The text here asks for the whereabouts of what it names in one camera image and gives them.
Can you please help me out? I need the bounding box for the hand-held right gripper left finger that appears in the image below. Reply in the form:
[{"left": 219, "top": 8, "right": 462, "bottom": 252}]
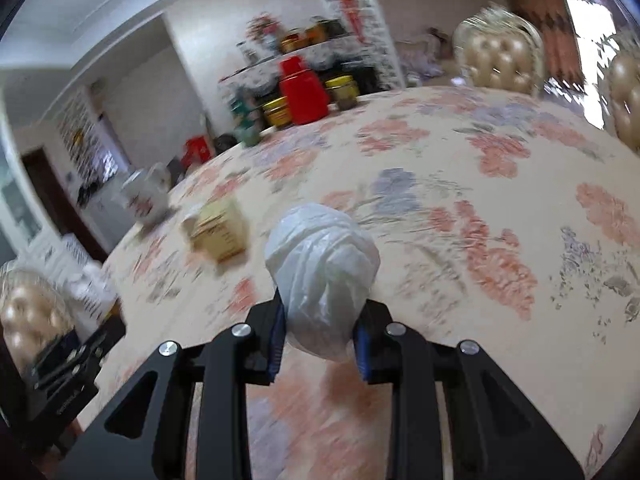
[{"left": 54, "top": 291, "right": 288, "bottom": 480}]

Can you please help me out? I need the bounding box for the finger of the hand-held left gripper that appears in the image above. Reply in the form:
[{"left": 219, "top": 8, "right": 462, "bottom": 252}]
[{"left": 31, "top": 312, "right": 127, "bottom": 386}]

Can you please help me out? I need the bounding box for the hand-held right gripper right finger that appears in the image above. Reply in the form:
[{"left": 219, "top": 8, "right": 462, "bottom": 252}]
[{"left": 351, "top": 299, "right": 587, "bottom": 480}]

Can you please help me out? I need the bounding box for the white plastic bag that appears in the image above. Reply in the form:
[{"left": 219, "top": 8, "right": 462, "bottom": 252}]
[{"left": 263, "top": 202, "right": 382, "bottom": 363}]

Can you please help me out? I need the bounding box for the tufted beige chair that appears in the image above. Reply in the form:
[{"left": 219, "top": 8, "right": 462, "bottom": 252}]
[
  {"left": 0, "top": 259, "right": 77, "bottom": 378},
  {"left": 606, "top": 35, "right": 640, "bottom": 153},
  {"left": 452, "top": 4, "right": 545, "bottom": 97}
]

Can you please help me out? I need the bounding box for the small cardboard box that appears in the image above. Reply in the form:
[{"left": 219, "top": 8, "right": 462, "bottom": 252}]
[{"left": 191, "top": 197, "right": 249, "bottom": 264}]

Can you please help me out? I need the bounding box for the white floral teapot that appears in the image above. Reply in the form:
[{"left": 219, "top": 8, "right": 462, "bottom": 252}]
[{"left": 119, "top": 162, "right": 172, "bottom": 227}]

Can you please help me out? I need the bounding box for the floral tablecloth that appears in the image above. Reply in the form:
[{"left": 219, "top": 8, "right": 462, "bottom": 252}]
[{"left": 75, "top": 85, "right": 640, "bottom": 480}]

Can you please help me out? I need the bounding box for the red plastic object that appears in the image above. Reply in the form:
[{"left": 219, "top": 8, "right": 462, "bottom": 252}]
[{"left": 181, "top": 136, "right": 215, "bottom": 170}]

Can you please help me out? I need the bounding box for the green patterned bottle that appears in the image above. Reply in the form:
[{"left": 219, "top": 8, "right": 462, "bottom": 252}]
[{"left": 231, "top": 87, "right": 264, "bottom": 147}]

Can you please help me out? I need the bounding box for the yellow lid glass jar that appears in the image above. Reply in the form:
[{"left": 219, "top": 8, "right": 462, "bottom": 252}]
[
  {"left": 262, "top": 97, "right": 294, "bottom": 129},
  {"left": 324, "top": 75, "right": 359, "bottom": 111}
]

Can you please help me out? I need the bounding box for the red thermos jug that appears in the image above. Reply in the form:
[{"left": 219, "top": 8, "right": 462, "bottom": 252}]
[{"left": 278, "top": 56, "right": 331, "bottom": 126}]

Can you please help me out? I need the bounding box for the lace cabinet cover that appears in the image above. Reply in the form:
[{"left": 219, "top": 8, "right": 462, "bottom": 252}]
[{"left": 219, "top": 35, "right": 352, "bottom": 92}]

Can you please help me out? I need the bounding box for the dark cabinet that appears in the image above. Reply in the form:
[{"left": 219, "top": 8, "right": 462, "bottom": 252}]
[{"left": 349, "top": 62, "right": 377, "bottom": 94}]

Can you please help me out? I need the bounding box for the brown handbag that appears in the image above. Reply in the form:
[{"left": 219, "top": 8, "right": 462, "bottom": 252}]
[{"left": 280, "top": 30, "right": 309, "bottom": 54}]

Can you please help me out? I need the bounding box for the white lattice screen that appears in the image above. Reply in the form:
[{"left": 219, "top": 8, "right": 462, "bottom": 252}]
[{"left": 320, "top": 0, "right": 407, "bottom": 89}]

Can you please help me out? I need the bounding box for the pink flower bouquet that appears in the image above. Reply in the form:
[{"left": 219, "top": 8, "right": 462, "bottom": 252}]
[{"left": 246, "top": 12, "right": 282, "bottom": 43}]

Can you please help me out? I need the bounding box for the brown patterned curtain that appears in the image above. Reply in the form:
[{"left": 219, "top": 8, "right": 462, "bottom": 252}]
[{"left": 497, "top": 0, "right": 583, "bottom": 88}]

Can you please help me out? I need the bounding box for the glass balcony door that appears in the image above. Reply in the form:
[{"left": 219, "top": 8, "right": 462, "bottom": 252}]
[{"left": 562, "top": 0, "right": 619, "bottom": 52}]

